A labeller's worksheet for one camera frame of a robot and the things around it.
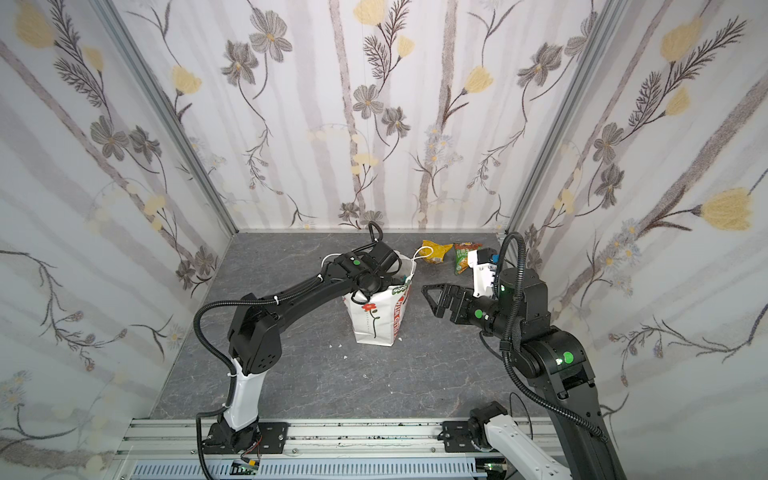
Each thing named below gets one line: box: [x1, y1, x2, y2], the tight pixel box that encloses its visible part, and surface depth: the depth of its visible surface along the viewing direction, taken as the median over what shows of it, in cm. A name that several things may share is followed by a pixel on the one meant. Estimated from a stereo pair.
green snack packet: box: [453, 242, 483, 275], surface depth 110 cm
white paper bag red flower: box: [342, 247, 433, 347], surface depth 82 cm
